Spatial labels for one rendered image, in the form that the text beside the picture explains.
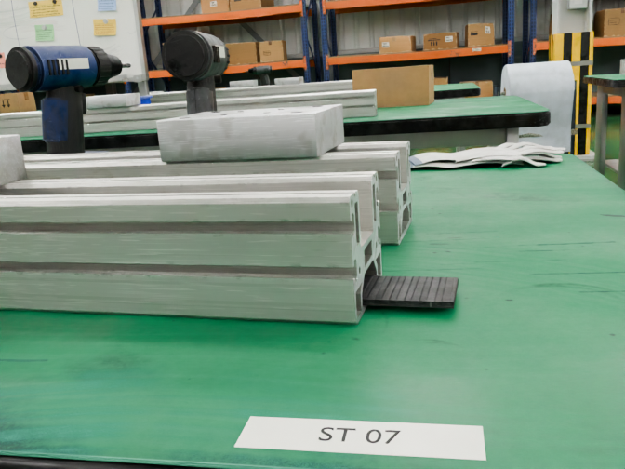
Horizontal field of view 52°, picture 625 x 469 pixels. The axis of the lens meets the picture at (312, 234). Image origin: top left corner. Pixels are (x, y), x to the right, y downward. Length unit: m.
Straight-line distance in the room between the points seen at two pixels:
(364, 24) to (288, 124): 10.52
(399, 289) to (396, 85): 2.15
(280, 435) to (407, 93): 2.32
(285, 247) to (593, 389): 0.20
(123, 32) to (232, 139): 3.18
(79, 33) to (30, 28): 0.30
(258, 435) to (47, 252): 0.25
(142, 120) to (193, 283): 1.92
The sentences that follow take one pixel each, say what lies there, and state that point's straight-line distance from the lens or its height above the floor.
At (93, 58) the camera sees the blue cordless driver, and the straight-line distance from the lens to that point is 0.98.
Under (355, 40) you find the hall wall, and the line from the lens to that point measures 11.14.
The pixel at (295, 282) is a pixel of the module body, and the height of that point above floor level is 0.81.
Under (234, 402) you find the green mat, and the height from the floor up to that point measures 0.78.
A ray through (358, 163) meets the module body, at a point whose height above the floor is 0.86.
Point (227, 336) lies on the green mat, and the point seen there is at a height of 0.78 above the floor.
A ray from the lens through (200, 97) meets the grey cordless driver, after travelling 0.83.
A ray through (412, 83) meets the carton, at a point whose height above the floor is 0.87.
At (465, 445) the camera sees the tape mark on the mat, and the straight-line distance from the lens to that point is 0.30.
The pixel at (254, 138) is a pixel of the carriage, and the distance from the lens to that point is 0.60.
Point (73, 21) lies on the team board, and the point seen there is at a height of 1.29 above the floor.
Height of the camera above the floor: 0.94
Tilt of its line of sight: 14 degrees down
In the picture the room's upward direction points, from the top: 4 degrees counter-clockwise
